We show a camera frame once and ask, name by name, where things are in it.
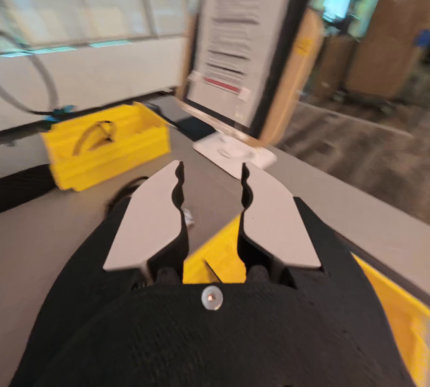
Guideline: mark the dark pad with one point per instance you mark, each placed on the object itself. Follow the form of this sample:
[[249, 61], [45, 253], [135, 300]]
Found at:
[[196, 128]]

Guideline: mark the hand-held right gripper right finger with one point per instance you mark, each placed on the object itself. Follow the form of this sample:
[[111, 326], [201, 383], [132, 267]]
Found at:
[[278, 225]]

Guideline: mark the black bin divider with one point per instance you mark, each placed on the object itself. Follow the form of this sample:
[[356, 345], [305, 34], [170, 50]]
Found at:
[[211, 271]]

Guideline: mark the yellow plastic bin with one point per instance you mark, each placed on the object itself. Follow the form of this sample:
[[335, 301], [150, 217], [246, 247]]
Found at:
[[218, 252], [134, 145]]

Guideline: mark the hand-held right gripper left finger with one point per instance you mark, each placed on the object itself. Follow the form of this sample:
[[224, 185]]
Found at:
[[147, 222]]

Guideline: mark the printed instruction sheet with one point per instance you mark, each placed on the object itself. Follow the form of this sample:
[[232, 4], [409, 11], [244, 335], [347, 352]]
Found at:
[[235, 41]]

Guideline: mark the white stand base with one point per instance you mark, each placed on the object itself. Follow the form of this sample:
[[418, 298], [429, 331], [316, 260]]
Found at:
[[235, 155]]

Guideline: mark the large cardboard box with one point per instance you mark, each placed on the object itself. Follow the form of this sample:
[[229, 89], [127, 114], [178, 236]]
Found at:
[[383, 41]]

